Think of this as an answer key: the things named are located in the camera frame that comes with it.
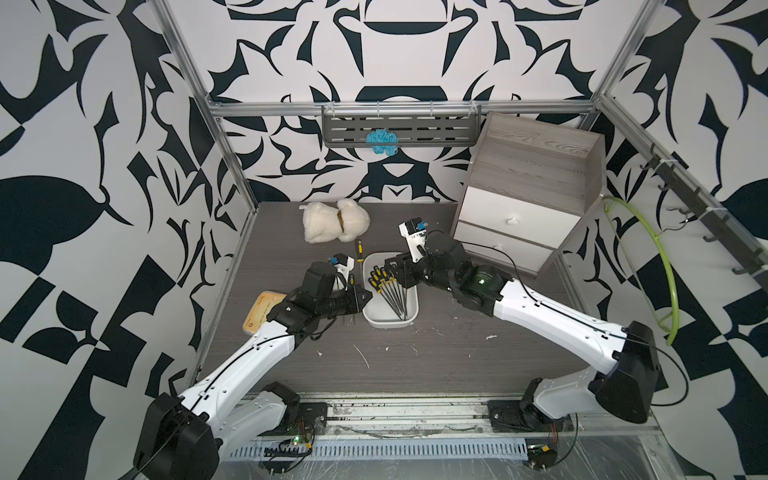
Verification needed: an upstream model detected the grey wall shelf rack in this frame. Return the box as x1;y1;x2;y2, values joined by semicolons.
321;106;481;148

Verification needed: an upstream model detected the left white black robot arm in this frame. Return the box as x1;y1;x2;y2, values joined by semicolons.
127;261;373;479

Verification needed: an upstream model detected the white plush toy animal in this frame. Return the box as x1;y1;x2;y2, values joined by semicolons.
299;199;370;244

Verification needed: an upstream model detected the aluminium cage frame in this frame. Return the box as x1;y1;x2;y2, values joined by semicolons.
146;0;768;480

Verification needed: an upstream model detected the teal crumpled cloth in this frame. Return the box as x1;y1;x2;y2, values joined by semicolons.
365;129;399;157

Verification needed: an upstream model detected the yellow sponge pad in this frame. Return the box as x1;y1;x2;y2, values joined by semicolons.
242;290;286;335

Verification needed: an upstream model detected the white plastic storage box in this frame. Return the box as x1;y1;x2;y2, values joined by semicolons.
363;252;419;330

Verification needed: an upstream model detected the grey wall hook rail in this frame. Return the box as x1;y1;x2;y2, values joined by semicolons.
643;143;767;290

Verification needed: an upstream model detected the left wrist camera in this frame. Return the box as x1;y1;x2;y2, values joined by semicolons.
329;253;355;292

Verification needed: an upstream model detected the grey white drawer cabinet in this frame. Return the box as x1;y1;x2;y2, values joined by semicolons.
451;113;607;276

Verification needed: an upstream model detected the files bundle in box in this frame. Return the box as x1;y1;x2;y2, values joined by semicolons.
368;266;409;321

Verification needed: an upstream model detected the green hoop tube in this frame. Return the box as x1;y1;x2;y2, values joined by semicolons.
603;196;682;347

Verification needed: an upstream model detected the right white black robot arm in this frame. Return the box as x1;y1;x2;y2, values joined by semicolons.
385;233;660;431

